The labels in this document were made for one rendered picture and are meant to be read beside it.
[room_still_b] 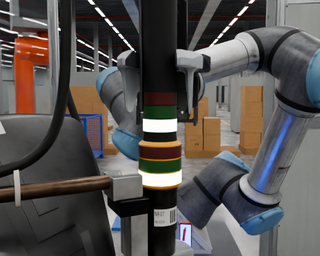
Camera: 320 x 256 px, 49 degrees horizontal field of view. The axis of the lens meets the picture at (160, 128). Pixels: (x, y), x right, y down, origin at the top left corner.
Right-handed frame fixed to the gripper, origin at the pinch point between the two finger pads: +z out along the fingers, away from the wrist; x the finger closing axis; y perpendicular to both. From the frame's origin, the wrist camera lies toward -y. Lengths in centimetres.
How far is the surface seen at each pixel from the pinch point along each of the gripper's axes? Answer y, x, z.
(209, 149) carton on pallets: 126, 2, -754
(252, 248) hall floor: 146, -44, -293
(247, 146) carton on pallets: 125, -85, -808
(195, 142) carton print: 111, 34, -750
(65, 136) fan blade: 9.0, 13.0, -10.1
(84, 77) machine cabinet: -44, 385, -989
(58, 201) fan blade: 14.8, 10.4, -2.2
